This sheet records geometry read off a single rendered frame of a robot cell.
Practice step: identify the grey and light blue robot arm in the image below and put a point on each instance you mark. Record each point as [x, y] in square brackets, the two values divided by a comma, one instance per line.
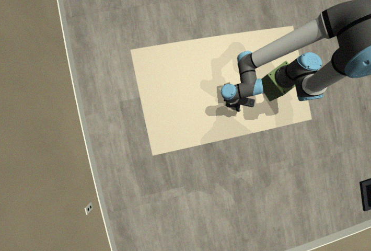
[352, 58]

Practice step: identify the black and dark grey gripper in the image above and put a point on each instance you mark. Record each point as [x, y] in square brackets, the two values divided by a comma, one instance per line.
[235, 106]

